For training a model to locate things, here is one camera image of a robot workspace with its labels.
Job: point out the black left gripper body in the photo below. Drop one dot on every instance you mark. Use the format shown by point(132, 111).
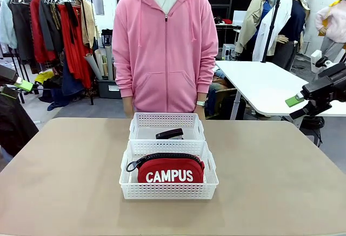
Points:
point(6, 74)

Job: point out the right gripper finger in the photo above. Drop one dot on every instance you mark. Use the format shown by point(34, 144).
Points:
point(313, 108)
point(293, 101)

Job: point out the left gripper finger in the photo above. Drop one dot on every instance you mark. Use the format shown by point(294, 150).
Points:
point(8, 92)
point(25, 85)

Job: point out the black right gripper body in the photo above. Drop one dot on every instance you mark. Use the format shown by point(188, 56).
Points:
point(327, 87)

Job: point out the black stapler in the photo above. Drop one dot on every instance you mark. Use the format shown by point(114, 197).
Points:
point(170, 133)

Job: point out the red Campus zipper pouch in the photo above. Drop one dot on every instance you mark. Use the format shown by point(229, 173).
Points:
point(170, 171)

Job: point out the person's right forearm pink sleeve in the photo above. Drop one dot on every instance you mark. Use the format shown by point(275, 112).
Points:
point(123, 79)

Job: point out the person's left forearm pink sleeve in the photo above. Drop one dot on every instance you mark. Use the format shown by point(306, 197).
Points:
point(206, 79)

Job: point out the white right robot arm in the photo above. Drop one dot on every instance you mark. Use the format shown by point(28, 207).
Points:
point(328, 62)

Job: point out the person's left hand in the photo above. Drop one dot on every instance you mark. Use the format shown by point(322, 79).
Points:
point(200, 112)

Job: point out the person's right hand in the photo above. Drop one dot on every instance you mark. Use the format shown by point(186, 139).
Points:
point(128, 107)

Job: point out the black bag under table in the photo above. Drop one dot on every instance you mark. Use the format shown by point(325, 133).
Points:
point(312, 129)

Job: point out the yellow item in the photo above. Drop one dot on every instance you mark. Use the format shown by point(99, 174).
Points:
point(44, 77)

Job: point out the white background table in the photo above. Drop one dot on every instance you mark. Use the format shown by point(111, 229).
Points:
point(259, 84)

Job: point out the dark cloth cover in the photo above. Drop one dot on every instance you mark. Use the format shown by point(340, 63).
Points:
point(13, 133)

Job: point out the navy blue garment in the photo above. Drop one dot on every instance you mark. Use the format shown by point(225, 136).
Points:
point(70, 87)

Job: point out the dark brown hanging coat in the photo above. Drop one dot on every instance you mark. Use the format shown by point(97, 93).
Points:
point(23, 25)

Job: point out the light blue hanging jacket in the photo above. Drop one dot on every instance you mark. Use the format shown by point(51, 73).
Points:
point(6, 22)

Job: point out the red hanging garment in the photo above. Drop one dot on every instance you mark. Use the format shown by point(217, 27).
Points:
point(39, 30)

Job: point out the long red hanging dress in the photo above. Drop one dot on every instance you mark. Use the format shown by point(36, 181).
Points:
point(77, 57)

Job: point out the dark grey hanging jacket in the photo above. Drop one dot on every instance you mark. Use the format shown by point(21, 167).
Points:
point(48, 22)

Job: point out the black clothes rack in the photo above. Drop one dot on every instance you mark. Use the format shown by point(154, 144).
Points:
point(86, 57)

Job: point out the slanted grey paper roll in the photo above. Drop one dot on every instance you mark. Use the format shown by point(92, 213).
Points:
point(93, 66)

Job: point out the mannequin in navy shirt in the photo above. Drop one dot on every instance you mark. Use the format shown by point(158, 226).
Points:
point(297, 22)

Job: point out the black tripod pole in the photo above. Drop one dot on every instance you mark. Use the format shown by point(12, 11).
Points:
point(271, 30)

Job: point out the beige paper roll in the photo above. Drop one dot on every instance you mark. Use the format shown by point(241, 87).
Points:
point(98, 60)

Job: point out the black hanging scarf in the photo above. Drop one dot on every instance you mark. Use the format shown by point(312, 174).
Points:
point(71, 22)

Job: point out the mannequin in white coat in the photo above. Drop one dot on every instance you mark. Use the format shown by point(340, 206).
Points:
point(281, 22)

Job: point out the white box device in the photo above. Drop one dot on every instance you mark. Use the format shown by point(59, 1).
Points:
point(228, 52)

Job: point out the black storage bin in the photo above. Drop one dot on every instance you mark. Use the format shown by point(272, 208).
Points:
point(108, 90)

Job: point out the tall grey paper roll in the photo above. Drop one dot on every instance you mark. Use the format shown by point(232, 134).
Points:
point(109, 62)

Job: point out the beige hanging garment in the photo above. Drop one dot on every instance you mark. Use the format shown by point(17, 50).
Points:
point(87, 22)

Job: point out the mannequin in beige coat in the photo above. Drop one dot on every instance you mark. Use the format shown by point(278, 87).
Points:
point(252, 22)

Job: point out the silver wristwatch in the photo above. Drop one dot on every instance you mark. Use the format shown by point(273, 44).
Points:
point(200, 103)

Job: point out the black stool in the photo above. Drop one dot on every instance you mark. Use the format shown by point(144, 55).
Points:
point(107, 38)

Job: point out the white board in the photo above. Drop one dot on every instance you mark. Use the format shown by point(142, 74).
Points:
point(239, 18)

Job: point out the white perforated plastic basket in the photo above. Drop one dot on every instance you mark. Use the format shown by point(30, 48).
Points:
point(167, 191)
point(167, 119)

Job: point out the person in pink hoodie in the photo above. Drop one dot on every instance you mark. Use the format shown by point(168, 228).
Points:
point(165, 57)

